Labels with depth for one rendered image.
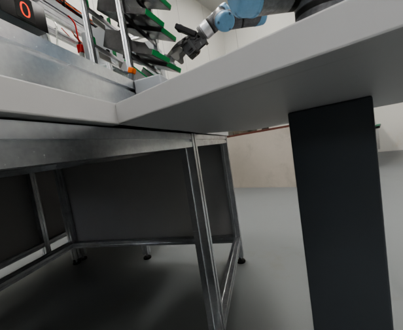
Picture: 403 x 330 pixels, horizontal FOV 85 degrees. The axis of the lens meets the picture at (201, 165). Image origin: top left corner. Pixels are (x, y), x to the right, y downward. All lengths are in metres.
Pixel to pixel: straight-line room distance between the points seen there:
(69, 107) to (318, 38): 0.23
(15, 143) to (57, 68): 0.18
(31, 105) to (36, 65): 0.14
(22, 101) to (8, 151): 0.04
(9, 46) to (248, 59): 0.28
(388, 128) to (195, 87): 6.89
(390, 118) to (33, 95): 7.00
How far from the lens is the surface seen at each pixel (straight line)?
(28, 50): 0.39
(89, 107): 0.30
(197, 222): 0.72
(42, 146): 0.27
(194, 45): 1.19
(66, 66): 0.43
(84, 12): 1.26
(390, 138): 7.07
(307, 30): 0.19
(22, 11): 0.82
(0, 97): 0.23
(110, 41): 1.19
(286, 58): 0.19
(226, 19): 1.07
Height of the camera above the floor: 0.78
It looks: 4 degrees down
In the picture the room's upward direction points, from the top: 9 degrees counter-clockwise
